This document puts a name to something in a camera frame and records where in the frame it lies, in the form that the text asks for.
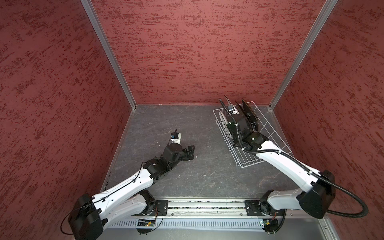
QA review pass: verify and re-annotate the white square plate black rim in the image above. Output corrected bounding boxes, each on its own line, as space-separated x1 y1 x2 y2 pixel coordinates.
219 99 232 121

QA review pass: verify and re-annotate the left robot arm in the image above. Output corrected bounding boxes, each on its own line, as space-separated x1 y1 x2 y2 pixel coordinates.
66 143 195 240

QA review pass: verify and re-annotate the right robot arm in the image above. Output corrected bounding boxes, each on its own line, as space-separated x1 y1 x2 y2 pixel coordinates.
222 102 336 219

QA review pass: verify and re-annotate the floral square plate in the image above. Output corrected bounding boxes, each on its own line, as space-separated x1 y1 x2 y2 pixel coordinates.
236 99 252 121

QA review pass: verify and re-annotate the white round bowl plate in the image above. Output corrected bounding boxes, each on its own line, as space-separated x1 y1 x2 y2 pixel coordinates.
219 110 230 137

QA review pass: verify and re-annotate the black plate yellow rim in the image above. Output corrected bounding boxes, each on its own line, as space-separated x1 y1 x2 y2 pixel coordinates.
242 99 259 132

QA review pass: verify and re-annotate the left corner aluminium profile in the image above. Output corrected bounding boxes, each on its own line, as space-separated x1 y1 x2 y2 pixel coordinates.
81 0 137 110

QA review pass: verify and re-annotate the corner aluminium profile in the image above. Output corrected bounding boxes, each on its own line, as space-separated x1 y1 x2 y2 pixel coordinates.
81 0 137 110
269 0 338 111

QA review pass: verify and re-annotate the right corner aluminium profile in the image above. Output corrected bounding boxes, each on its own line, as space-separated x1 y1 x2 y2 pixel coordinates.
269 0 338 111

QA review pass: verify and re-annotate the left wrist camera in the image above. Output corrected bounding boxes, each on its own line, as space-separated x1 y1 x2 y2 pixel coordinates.
170 130 181 145

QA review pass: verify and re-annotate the white wire dish rack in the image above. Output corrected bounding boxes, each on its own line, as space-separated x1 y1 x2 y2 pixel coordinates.
213 102 292 168

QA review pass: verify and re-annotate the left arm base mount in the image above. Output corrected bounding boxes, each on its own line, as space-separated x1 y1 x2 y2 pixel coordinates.
140 200 169 216

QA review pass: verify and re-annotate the aluminium front rail frame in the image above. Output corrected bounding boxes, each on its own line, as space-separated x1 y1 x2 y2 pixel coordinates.
104 198 339 240

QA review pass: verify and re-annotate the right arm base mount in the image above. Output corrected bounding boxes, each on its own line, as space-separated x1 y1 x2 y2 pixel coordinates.
245 200 285 218

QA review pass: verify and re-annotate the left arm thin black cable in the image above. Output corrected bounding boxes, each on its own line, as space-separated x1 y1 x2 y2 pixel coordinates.
59 161 148 235

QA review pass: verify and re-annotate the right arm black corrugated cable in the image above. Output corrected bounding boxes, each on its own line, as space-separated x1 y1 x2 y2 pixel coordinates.
233 122 370 235

